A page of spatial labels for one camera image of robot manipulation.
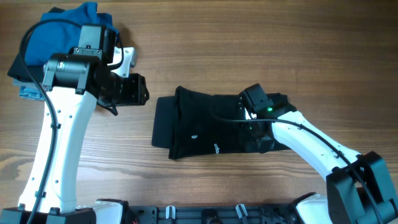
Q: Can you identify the right black cable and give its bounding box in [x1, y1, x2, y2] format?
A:
[211, 111, 385, 224]

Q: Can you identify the grey folded garment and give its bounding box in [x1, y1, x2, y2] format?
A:
[12, 78, 39, 91]

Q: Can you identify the black t-shirt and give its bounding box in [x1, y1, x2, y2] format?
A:
[152, 86, 288, 159]

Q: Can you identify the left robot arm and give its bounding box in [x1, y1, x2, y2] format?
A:
[1, 47, 149, 223]

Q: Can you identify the black cable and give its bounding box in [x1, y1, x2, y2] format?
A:
[19, 18, 125, 224]
[211, 111, 385, 224]

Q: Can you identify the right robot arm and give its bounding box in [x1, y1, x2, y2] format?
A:
[239, 90, 397, 223]

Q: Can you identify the light blue denim garment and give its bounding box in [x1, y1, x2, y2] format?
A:
[19, 86, 44, 101]

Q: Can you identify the blue folded shirt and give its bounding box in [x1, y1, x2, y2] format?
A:
[25, 2, 119, 66]

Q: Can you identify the left black cable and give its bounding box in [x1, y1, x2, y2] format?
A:
[19, 18, 125, 224]

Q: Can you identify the black folded garment in stack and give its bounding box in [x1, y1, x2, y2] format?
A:
[7, 26, 63, 82]

